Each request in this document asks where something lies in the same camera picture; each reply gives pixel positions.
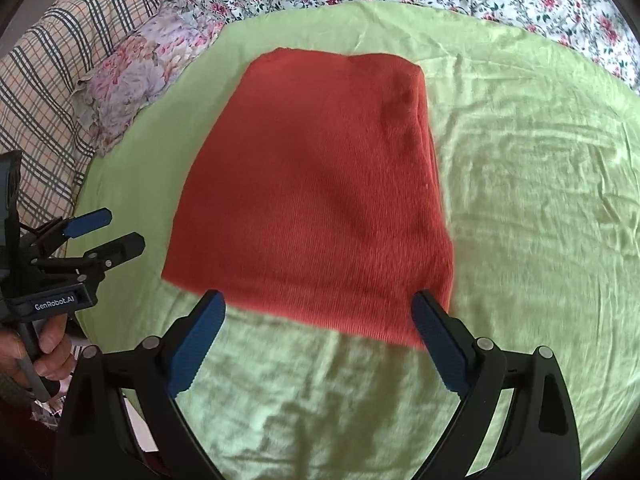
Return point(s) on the orange knit sweater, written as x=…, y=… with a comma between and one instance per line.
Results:
x=310, y=185

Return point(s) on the person's left hand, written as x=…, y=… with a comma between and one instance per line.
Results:
x=55, y=355

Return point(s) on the pastel peony print pillow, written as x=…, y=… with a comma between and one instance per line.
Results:
x=130, y=80

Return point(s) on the light green bed sheet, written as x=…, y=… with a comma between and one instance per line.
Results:
x=525, y=210

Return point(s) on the plaid blanket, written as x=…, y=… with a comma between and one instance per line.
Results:
x=50, y=85

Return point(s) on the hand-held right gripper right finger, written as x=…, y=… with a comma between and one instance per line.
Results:
x=440, y=345

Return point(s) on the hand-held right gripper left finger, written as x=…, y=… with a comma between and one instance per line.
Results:
x=197, y=350

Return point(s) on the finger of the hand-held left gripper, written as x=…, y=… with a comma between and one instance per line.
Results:
x=120, y=247
x=90, y=221

